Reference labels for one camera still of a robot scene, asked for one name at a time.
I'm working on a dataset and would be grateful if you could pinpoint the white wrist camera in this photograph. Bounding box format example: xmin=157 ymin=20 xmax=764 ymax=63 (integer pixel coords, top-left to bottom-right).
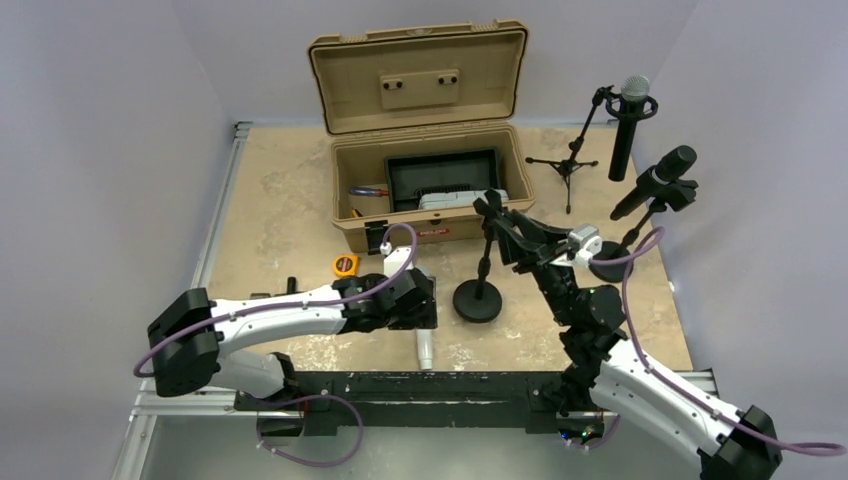
xmin=379 ymin=242 xmax=415 ymax=277
xmin=568 ymin=224 xmax=603 ymax=267

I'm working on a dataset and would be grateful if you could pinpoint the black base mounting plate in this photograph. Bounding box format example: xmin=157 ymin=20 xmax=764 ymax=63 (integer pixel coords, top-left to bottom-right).
xmin=234 ymin=371 xmax=606 ymax=442

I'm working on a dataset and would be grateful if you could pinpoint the black tripod mic stand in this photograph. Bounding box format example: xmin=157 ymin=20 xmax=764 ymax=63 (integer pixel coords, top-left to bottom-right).
xmin=525 ymin=85 xmax=660 ymax=215

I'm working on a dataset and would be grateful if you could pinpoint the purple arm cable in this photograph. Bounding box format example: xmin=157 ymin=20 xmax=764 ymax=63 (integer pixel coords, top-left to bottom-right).
xmin=588 ymin=226 xmax=847 ymax=458
xmin=133 ymin=223 xmax=419 ymax=379

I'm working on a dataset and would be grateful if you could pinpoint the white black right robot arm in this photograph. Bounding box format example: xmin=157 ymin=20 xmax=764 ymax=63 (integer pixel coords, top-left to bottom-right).
xmin=476 ymin=201 xmax=783 ymax=479

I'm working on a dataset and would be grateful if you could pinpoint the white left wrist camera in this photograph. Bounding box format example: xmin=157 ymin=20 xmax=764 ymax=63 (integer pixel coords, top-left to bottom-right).
xmin=379 ymin=242 xmax=415 ymax=277

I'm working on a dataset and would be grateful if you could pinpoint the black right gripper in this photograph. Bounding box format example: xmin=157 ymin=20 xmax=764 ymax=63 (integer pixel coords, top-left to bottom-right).
xmin=494 ymin=209 xmax=576 ymax=325

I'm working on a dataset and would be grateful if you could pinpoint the grey plastic case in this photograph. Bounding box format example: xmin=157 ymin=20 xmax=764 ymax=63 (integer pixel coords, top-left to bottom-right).
xmin=418 ymin=190 xmax=486 ymax=210

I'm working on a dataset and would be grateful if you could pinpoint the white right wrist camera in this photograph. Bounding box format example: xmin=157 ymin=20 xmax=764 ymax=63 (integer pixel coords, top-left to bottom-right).
xmin=568 ymin=224 xmax=603 ymax=267

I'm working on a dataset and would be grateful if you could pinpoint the red blue screwdriver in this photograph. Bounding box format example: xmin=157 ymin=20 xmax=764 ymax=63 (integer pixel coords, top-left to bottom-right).
xmin=348 ymin=186 xmax=389 ymax=197

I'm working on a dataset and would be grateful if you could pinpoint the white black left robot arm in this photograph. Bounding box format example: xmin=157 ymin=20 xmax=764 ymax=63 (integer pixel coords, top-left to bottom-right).
xmin=141 ymin=268 xmax=437 ymax=409

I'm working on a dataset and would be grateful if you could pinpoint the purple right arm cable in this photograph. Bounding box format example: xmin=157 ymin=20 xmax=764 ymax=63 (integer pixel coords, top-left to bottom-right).
xmin=588 ymin=226 xmax=847 ymax=458

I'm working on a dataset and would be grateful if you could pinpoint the yellow tape measure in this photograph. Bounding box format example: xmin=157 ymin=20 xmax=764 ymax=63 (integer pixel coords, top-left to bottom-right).
xmin=332 ymin=254 xmax=360 ymax=278

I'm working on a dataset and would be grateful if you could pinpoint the white handheld microphone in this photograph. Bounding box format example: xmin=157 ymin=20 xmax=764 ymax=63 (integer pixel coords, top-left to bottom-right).
xmin=415 ymin=329 xmax=434 ymax=371

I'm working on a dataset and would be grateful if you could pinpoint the black round-base mic stand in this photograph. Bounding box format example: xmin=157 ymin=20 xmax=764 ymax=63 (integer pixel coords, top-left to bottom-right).
xmin=452 ymin=218 xmax=503 ymax=324

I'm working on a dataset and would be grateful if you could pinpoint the tan plastic toolbox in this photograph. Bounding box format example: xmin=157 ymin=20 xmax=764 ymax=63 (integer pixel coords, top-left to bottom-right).
xmin=307 ymin=20 xmax=536 ymax=254

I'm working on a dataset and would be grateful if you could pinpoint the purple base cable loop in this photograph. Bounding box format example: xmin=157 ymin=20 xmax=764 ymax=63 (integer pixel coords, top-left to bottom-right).
xmin=255 ymin=394 xmax=366 ymax=469

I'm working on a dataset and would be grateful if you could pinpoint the black handheld microphone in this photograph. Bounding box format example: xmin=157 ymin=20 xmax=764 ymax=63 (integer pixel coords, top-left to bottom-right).
xmin=610 ymin=145 xmax=698 ymax=221

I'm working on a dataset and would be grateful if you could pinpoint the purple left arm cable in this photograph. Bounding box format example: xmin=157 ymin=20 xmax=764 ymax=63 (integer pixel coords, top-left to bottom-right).
xmin=133 ymin=223 xmax=419 ymax=379

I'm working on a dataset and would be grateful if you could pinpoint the silver-head black microphone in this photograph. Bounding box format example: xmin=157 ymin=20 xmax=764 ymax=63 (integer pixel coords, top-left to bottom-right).
xmin=606 ymin=75 xmax=658 ymax=182

